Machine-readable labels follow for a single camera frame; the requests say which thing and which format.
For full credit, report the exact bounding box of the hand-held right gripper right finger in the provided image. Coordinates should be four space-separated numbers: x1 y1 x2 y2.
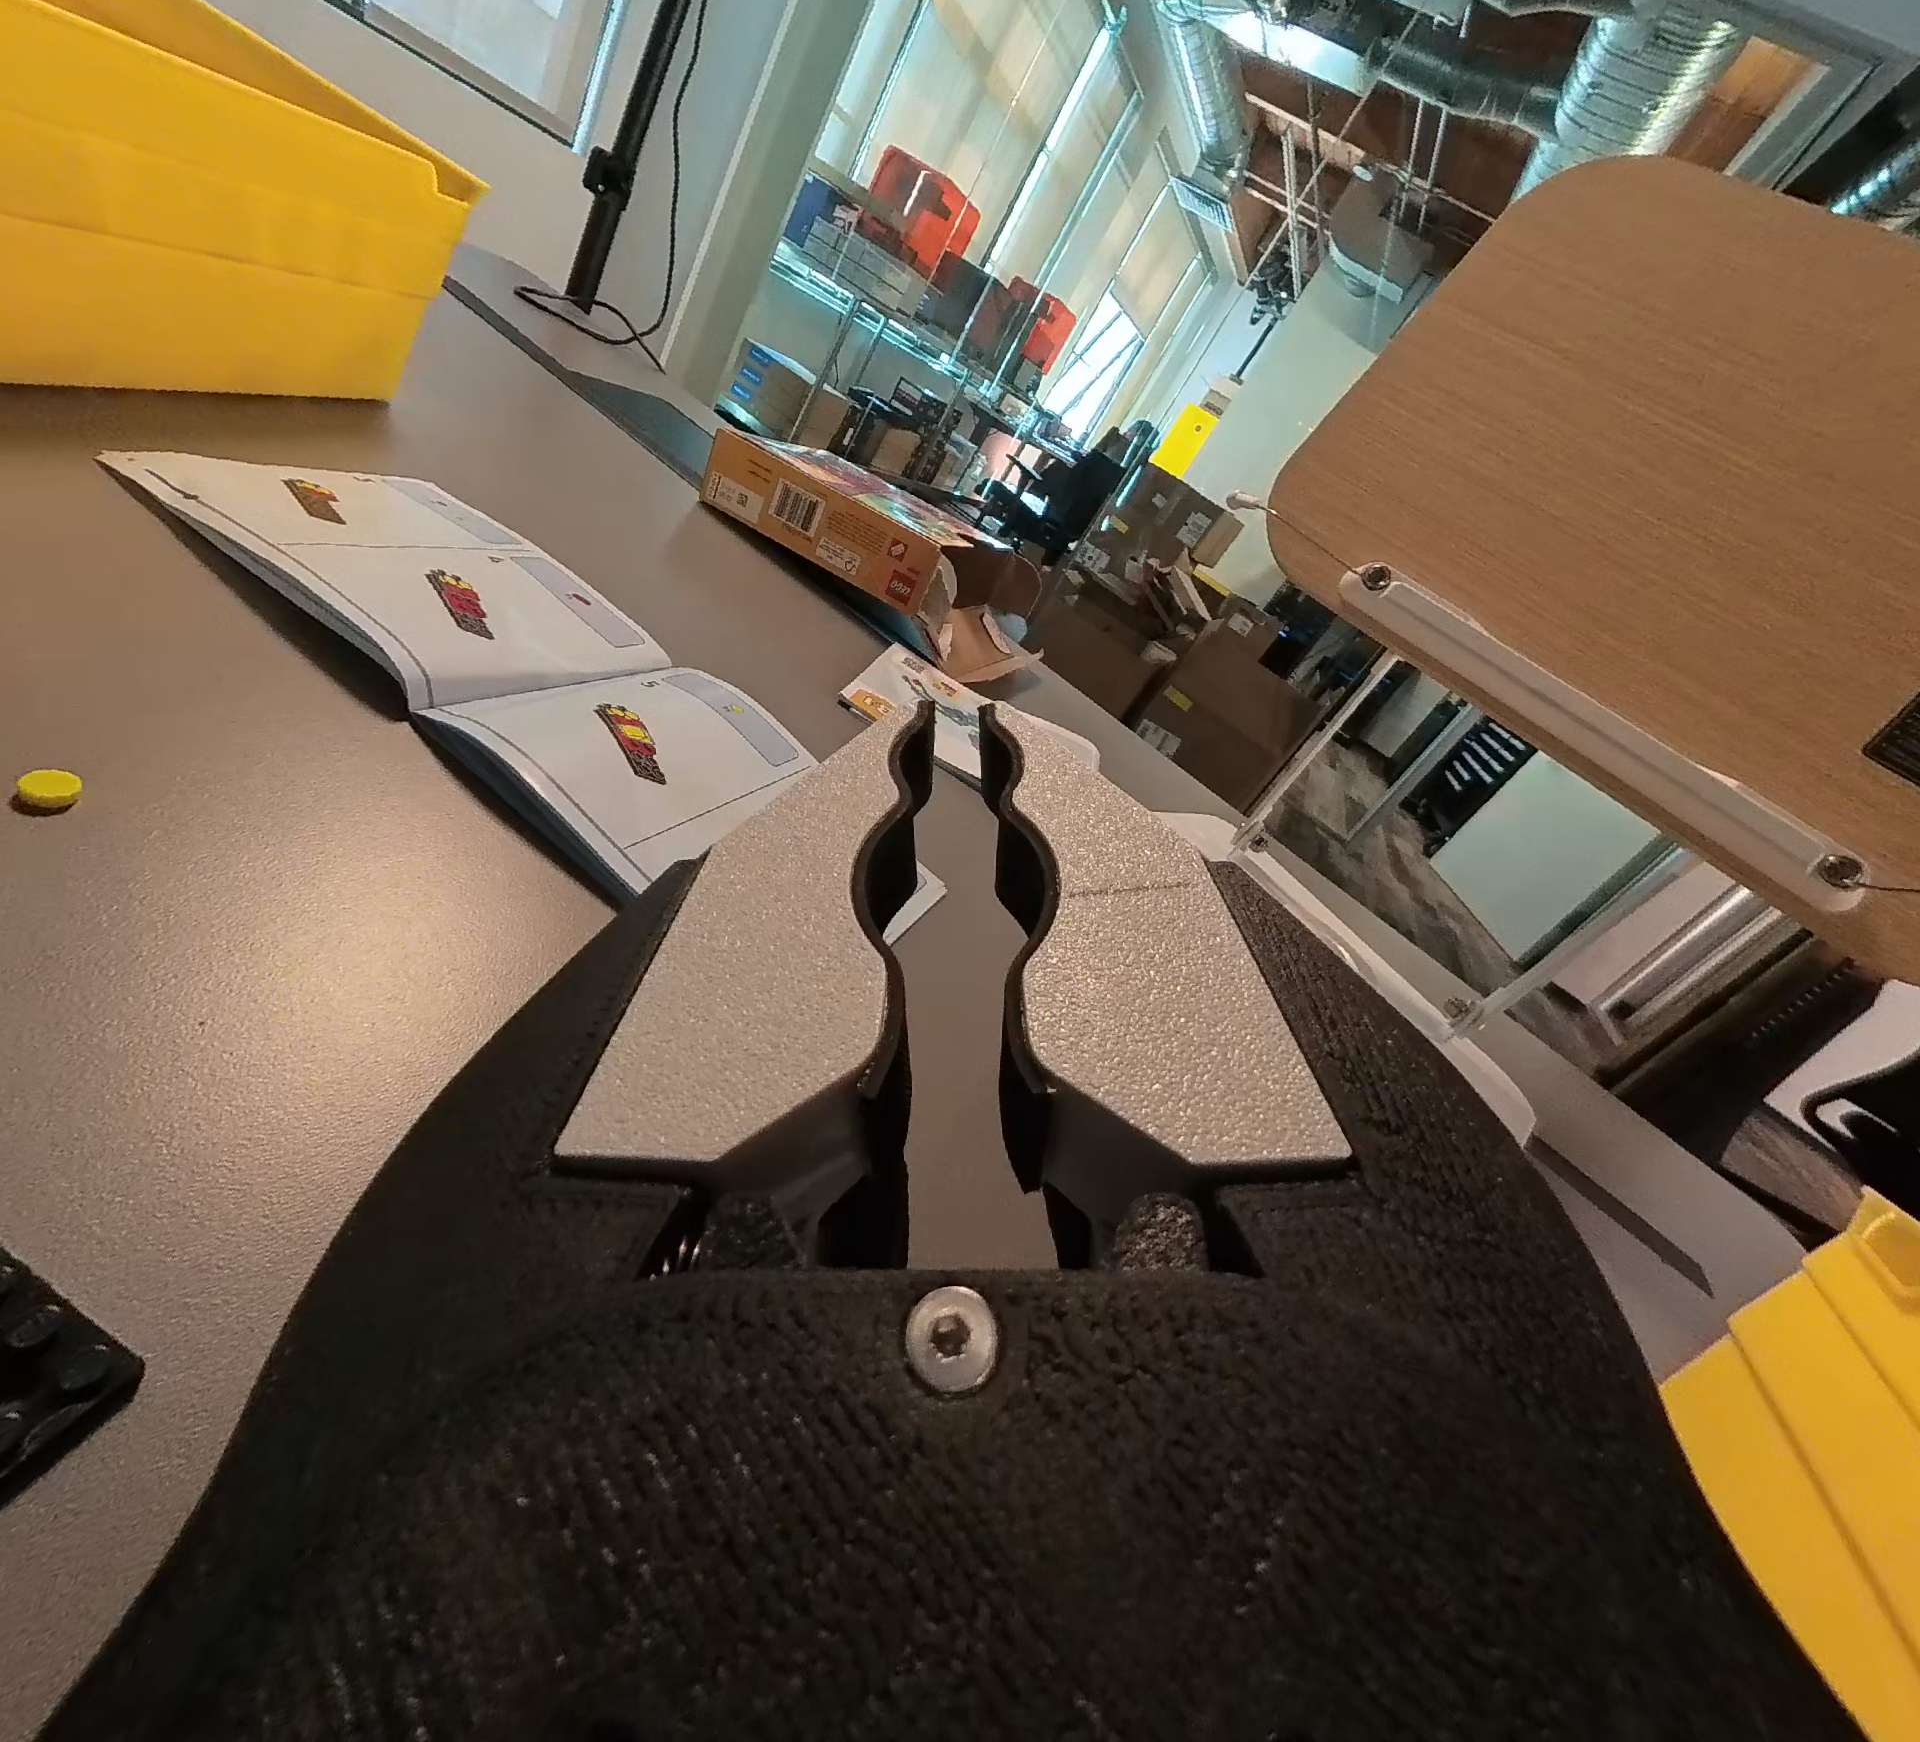
977 704 1355 1274

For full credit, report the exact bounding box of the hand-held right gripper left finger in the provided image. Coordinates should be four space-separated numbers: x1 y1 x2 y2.
553 700 939 1243

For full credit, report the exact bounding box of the black lego plate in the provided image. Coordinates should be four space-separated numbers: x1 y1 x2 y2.
0 1243 146 1506

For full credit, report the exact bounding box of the lego instruction booklet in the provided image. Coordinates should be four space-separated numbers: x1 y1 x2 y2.
97 449 951 944

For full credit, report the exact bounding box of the orange lego box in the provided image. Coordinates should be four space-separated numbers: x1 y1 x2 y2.
699 425 1046 666

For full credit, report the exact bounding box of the white paper leaflet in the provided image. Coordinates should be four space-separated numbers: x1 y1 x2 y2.
837 642 1110 802

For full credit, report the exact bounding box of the stack of cardboard boxes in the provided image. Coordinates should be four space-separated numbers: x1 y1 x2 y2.
1031 468 1355 816

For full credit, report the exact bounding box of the black office chair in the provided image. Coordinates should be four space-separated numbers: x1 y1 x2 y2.
979 420 1160 562

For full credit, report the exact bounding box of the metal shelf rack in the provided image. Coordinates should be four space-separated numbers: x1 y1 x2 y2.
733 145 1086 487

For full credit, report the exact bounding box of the orange and black crate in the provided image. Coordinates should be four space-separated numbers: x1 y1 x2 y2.
868 143 986 277
1001 274 1080 372

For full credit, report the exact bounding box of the light wooden table board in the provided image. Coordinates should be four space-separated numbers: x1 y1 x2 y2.
1265 153 1920 990

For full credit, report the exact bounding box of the black stand pole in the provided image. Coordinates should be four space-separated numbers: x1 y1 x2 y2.
562 0 755 315

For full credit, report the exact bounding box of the black cable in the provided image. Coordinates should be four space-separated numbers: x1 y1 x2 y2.
515 284 664 372

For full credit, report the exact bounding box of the silver ventilation duct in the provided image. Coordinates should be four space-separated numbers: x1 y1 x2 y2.
1101 0 1920 241

